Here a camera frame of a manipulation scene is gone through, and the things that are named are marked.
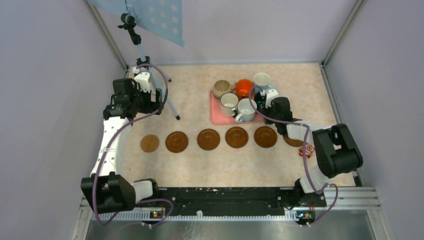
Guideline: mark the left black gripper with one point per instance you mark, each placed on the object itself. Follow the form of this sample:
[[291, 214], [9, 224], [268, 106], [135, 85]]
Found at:
[[151, 106]]

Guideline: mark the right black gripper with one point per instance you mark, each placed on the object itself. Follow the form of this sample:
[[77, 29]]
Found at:
[[266, 110]]

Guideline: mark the dark wooden coaster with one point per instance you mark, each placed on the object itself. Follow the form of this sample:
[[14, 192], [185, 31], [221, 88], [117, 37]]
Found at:
[[208, 139], [265, 137], [176, 142], [236, 137], [293, 142]]

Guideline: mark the light wooden coaster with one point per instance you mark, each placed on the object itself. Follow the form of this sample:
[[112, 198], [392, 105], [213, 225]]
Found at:
[[149, 143]]

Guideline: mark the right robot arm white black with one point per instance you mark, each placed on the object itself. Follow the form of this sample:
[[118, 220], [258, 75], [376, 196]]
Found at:
[[334, 146]]

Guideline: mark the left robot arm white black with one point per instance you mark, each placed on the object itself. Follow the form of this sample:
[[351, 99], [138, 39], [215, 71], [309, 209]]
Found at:
[[106, 190]]

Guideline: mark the white mug front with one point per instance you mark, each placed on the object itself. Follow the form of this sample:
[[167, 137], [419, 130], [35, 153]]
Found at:
[[246, 110]]

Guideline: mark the orange glass mug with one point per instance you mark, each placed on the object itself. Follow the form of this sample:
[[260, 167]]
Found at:
[[243, 87]]

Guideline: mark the light blue mug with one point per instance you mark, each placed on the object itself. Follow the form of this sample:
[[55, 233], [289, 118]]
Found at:
[[262, 80]]

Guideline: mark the white mug dark rim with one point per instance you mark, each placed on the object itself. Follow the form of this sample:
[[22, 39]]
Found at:
[[228, 104]]

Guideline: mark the beige mug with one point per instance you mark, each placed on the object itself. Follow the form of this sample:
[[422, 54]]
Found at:
[[222, 87]]

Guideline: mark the pink tray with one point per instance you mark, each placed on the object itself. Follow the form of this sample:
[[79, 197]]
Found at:
[[217, 118]]

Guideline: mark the red owl figurine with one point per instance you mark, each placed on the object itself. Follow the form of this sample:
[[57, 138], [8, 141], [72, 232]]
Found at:
[[306, 151]]

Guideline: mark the blue tripod stand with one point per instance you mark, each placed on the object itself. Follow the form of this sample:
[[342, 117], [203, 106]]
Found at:
[[142, 49]]

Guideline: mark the blue perforated board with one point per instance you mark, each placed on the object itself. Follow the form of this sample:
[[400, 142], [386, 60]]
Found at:
[[160, 17]]

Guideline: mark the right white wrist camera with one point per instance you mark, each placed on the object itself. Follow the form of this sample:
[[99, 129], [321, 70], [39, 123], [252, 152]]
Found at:
[[268, 96]]

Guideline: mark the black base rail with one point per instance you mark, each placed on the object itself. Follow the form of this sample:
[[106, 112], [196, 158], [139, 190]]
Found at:
[[232, 201]]

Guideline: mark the white cable duct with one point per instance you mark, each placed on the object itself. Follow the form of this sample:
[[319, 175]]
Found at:
[[145, 216]]

